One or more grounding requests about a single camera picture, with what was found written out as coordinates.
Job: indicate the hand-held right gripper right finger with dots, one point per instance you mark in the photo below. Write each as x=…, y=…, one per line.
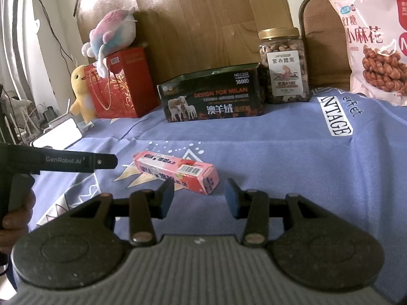
x=233, y=198

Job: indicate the white flat panel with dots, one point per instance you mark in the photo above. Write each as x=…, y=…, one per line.
x=58, y=133

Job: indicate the wooden board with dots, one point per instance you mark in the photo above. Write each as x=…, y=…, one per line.
x=203, y=22

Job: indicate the red gift bag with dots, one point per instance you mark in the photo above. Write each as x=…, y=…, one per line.
x=127, y=89

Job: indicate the blue printed bed sheet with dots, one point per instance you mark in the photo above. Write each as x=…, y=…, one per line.
x=286, y=152

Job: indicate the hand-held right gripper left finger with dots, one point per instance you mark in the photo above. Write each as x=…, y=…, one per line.
x=167, y=198

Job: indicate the brown chair back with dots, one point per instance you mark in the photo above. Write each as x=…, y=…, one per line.
x=324, y=44

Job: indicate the clear nut jar gold lid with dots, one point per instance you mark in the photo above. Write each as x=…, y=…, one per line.
x=283, y=70

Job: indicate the person's left hand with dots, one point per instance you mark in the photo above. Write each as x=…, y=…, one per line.
x=17, y=225

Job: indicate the pink carton box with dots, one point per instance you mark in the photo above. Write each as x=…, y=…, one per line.
x=178, y=171

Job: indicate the yellow plush duck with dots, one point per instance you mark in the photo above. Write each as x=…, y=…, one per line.
x=81, y=95

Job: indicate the large pink snack bag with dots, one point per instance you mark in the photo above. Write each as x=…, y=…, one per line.
x=375, y=47

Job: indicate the dark box with sheep print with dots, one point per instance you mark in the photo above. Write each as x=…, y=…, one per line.
x=210, y=98

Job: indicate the pastel plush toy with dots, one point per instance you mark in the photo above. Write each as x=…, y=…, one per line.
x=111, y=35

